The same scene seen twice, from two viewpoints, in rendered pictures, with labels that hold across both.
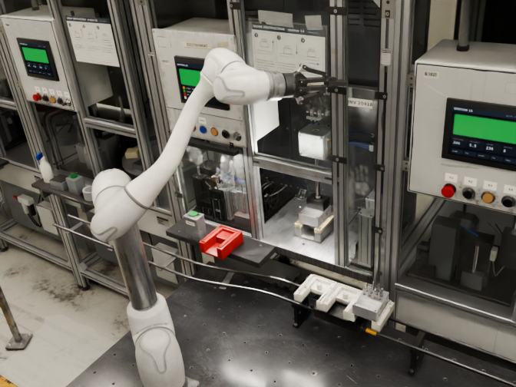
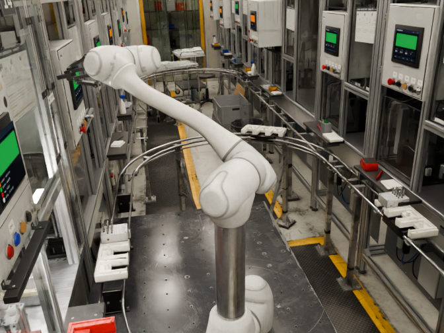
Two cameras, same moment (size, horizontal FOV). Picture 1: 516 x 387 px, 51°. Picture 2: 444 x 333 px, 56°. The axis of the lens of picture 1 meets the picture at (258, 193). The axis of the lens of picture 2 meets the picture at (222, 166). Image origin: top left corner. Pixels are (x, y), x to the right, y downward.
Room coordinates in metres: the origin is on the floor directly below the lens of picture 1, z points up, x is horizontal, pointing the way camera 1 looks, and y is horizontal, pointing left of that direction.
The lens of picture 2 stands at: (2.43, 1.28, 2.02)
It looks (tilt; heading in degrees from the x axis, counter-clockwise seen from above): 23 degrees down; 225
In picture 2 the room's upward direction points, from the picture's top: 3 degrees counter-clockwise
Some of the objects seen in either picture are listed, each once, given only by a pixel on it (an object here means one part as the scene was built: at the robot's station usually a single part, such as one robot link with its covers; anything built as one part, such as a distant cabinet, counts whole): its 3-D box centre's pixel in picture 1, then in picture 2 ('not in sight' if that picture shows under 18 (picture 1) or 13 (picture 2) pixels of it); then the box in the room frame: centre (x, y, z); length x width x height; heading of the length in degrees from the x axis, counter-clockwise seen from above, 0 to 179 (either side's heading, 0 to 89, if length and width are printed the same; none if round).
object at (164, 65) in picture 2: not in sight; (173, 88); (-2.01, -4.23, 0.48); 0.88 x 0.56 x 0.96; 161
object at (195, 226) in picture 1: (196, 224); not in sight; (2.11, 0.30, 0.97); 0.08 x 0.08 x 0.12; 53
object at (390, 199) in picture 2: not in sight; (393, 196); (0.34, 0.51, 0.92); 0.13 x 0.10 x 0.09; 143
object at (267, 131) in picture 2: not in sight; (263, 133); (-0.26, -0.88, 0.84); 0.37 x 0.14 x 0.10; 111
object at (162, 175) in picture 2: not in sight; (166, 133); (-1.27, -3.60, 0.01); 5.85 x 0.59 x 0.01; 53
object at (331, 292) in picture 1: (342, 305); (114, 258); (1.62, -0.29, 0.84); 0.36 x 0.14 x 0.10; 53
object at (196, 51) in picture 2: not in sight; (190, 73); (-3.10, -5.00, 0.48); 0.84 x 0.58 x 0.97; 61
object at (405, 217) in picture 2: not in sight; (403, 220); (0.41, 0.60, 0.84); 0.37 x 0.14 x 0.10; 53
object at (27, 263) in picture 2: (203, 142); (28, 254); (2.13, 0.21, 1.37); 0.36 x 0.04 x 0.04; 53
